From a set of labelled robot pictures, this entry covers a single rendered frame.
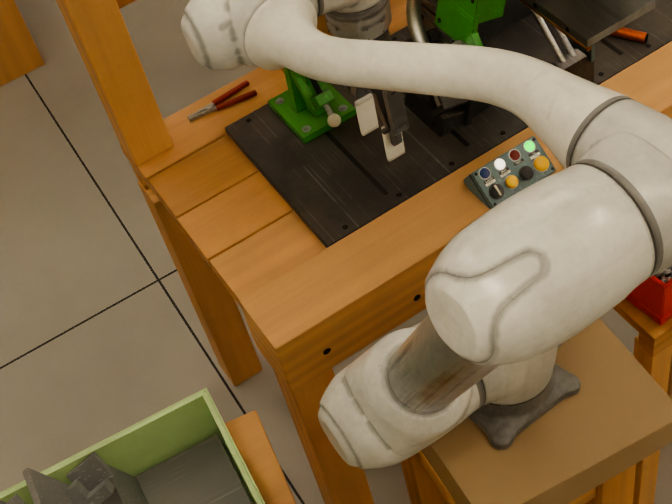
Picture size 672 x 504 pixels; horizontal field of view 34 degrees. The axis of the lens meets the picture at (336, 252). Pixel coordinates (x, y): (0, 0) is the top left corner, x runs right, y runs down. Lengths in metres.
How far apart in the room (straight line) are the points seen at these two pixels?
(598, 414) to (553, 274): 0.84
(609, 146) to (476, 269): 0.20
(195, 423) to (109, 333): 1.37
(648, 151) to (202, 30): 0.56
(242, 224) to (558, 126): 1.14
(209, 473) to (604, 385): 0.67
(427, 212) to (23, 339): 1.61
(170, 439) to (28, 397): 1.35
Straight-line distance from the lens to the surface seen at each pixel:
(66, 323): 3.37
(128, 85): 2.27
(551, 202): 1.03
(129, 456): 1.95
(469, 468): 1.76
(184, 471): 1.96
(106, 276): 3.43
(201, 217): 2.25
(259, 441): 2.02
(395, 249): 2.07
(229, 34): 1.37
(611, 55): 2.40
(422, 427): 1.52
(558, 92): 1.19
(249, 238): 2.18
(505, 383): 1.65
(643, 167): 1.08
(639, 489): 2.58
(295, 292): 2.05
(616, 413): 1.83
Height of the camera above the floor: 2.50
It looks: 50 degrees down
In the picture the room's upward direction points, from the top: 15 degrees counter-clockwise
